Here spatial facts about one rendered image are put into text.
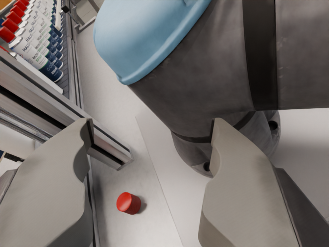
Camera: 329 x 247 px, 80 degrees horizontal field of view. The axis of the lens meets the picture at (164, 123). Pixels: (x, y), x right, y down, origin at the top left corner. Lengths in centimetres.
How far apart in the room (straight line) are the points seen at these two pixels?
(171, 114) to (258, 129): 11
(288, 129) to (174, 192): 18
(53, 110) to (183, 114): 21
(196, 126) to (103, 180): 34
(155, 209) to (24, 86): 28
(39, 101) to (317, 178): 35
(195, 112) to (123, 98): 44
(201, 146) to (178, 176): 10
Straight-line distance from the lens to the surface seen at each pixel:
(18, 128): 39
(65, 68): 86
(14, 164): 70
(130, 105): 55
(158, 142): 35
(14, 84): 31
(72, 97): 67
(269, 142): 26
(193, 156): 25
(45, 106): 32
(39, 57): 79
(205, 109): 15
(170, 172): 32
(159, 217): 38
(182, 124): 18
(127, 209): 38
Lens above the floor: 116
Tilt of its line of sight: 48 degrees down
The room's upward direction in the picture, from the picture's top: 40 degrees counter-clockwise
